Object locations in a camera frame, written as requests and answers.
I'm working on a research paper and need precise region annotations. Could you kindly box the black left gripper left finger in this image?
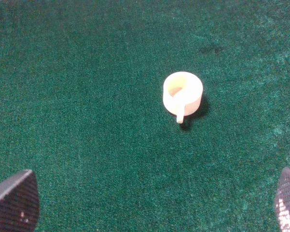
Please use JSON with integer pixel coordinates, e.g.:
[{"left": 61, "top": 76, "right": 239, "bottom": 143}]
[{"left": 0, "top": 170, "right": 40, "bottom": 232}]

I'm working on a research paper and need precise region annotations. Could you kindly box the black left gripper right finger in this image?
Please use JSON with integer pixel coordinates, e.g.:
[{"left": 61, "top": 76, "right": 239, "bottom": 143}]
[{"left": 275, "top": 167, "right": 290, "bottom": 232}]

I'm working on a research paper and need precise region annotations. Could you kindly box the small cream ceramic cup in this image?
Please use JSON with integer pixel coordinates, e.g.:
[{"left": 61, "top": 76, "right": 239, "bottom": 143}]
[{"left": 163, "top": 72, "right": 203, "bottom": 124}]

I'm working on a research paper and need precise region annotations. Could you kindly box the green velvet table cloth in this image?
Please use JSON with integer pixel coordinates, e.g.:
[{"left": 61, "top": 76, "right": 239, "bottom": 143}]
[{"left": 0, "top": 0, "right": 290, "bottom": 232}]

